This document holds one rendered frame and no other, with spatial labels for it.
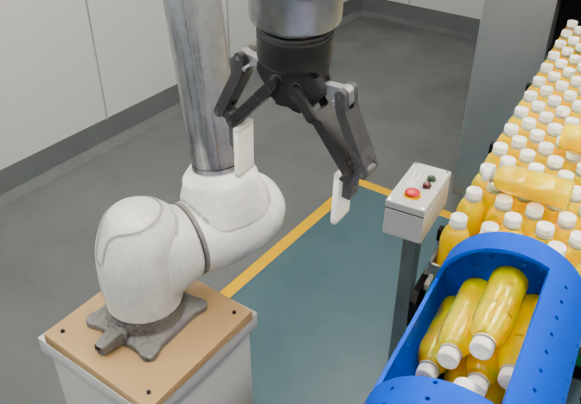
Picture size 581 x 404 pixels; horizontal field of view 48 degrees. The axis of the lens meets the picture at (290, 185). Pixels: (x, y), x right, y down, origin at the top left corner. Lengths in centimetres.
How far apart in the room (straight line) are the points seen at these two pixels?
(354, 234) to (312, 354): 80
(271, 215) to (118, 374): 42
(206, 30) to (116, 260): 43
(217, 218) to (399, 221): 52
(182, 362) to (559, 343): 67
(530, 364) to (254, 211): 56
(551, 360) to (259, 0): 76
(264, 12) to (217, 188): 67
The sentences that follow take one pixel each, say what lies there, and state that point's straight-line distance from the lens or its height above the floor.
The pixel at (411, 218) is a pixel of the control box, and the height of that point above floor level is 107.
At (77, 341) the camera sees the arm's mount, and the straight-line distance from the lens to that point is 137.
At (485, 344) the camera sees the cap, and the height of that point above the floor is 118.
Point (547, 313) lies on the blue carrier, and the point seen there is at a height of 121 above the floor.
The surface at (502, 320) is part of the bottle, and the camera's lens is 117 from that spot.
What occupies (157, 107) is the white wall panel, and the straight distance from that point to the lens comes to 434.
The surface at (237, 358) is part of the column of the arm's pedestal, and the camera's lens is 145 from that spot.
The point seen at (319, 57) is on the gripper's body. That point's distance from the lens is 62.
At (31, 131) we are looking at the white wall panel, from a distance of 380.
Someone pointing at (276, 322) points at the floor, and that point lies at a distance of 278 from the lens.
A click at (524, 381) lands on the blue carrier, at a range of 106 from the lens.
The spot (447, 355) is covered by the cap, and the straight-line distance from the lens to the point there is 118.
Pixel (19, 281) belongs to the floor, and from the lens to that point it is 320.
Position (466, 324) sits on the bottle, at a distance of 122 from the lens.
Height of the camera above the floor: 198
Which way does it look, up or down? 34 degrees down
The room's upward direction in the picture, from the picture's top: straight up
